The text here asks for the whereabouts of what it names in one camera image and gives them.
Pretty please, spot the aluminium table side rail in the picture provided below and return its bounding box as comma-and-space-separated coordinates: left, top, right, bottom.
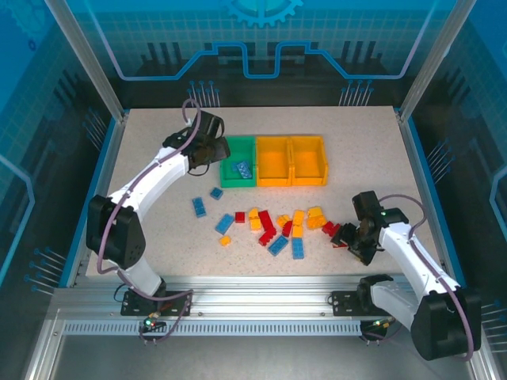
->
395, 106, 452, 286
59, 112, 130, 289

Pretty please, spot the slotted grey cable duct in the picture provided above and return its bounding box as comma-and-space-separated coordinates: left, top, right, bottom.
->
63, 321, 364, 337

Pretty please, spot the small connector with green light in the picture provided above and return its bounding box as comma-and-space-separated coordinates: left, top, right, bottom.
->
143, 312, 166, 333
362, 318, 395, 332

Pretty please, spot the green plastic bin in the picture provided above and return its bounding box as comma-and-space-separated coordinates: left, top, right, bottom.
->
219, 135, 257, 188

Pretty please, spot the aluminium frame post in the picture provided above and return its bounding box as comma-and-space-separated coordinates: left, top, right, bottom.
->
43, 0, 130, 122
398, 0, 468, 122

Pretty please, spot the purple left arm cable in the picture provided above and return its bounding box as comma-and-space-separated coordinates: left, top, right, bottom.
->
96, 98, 205, 345

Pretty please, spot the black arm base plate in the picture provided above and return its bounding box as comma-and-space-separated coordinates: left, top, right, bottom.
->
120, 289, 194, 317
330, 290, 360, 317

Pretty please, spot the aluminium mounting rail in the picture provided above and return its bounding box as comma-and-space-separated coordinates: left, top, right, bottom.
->
51, 275, 475, 317

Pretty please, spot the yellow plastic bin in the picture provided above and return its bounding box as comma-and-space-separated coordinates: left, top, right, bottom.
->
255, 135, 294, 188
291, 135, 329, 187

